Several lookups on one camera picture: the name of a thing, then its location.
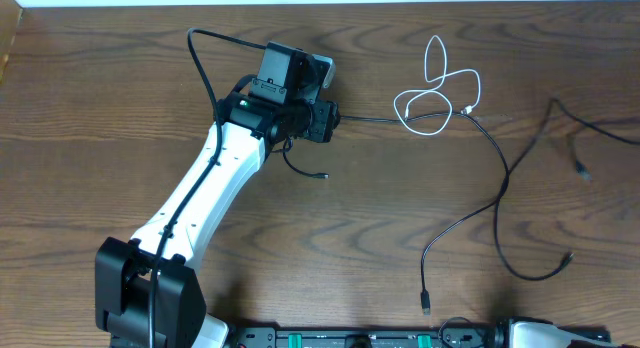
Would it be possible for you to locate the white usb cable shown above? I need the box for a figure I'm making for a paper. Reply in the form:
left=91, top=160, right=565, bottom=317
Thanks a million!
left=392, top=34, right=483, bottom=137

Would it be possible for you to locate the left camera black cable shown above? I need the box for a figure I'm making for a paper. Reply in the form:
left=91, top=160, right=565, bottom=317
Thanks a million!
left=147, top=27, right=269, bottom=348

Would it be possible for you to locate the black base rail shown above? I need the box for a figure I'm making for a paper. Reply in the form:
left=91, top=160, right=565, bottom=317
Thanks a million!
left=223, top=324, right=508, bottom=348

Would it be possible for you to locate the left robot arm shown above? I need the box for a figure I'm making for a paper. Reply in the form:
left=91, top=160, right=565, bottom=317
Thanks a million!
left=95, top=42, right=340, bottom=347

